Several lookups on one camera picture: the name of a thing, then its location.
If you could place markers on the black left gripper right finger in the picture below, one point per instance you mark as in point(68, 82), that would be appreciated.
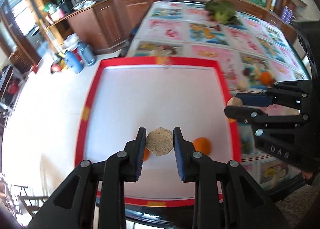
point(226, 196)

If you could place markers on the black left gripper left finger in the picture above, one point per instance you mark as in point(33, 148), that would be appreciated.
point(72, 204)

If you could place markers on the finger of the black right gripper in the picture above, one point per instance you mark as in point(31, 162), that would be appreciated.
point(290, 94)
point(260, 120)

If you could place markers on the orange tangerine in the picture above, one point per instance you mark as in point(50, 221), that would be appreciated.
point(146, 155)
point(265, 78)
point(203, 145)

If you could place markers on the beige puffed rice cake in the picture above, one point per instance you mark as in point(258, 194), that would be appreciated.
point(160, 141)

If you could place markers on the orange tangerine on table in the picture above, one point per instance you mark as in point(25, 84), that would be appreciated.
point(265, 78)

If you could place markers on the fruit print plastic tablecloth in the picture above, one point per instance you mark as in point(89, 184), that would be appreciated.
point(243, 49)

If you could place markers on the orange tangerine behind finger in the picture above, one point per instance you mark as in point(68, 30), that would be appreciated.
point(146, 155)

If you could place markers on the green leafy vegetable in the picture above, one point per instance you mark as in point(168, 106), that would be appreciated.
point(222, 12)

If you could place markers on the red rimmed white tray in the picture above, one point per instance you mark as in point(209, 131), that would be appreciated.
point(127, 94)

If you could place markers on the grey blue thermos flask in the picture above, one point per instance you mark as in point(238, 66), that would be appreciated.
point(86, 53)

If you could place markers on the wooden sideboard cabinet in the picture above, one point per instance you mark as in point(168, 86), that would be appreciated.
point(107, 24)

